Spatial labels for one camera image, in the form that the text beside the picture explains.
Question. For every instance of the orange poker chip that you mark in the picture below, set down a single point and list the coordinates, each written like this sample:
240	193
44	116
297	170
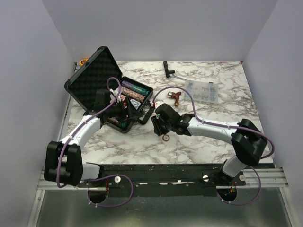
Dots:
165	138

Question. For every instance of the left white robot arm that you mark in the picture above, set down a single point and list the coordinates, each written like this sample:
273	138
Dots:
63	163

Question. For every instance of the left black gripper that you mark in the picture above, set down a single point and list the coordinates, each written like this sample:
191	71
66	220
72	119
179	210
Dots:
128	113

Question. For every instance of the blue card deck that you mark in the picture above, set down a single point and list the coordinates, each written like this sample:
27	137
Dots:
135	103

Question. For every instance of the aluminium extrusion rail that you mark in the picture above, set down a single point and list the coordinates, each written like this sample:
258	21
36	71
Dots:
270	178

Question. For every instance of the black poker chip case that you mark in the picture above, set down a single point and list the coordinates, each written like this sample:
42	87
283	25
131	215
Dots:
101	71

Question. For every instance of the black T-handle wrench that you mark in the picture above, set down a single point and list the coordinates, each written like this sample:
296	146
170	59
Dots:
170	73

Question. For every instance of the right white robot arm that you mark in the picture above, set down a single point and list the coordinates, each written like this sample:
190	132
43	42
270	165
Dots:
247	141

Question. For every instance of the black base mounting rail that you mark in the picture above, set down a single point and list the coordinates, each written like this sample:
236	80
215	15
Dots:
154	180

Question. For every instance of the clear plastic organizer box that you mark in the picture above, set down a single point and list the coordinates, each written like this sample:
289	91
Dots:
202	91

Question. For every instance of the brown copper tool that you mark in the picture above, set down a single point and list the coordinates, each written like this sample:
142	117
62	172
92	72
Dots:
175	96

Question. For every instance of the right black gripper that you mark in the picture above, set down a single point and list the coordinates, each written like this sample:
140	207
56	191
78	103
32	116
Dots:
155	120

